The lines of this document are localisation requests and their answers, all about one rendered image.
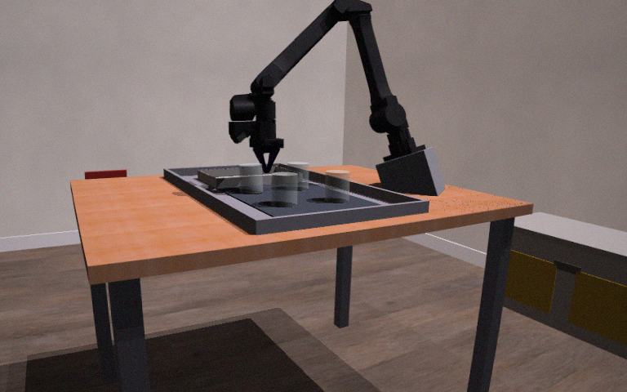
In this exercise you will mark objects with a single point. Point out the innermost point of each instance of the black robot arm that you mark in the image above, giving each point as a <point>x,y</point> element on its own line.
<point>386,119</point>

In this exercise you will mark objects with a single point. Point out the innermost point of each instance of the clear glass cylinder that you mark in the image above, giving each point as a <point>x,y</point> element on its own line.
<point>284,189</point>
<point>337,186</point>
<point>302,169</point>
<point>251,178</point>

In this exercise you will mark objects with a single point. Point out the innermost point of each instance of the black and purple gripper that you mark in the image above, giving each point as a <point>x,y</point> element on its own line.
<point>272,147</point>

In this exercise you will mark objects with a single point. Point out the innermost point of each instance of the white shallow rectangular tray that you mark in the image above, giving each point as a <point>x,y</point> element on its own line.
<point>217,178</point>

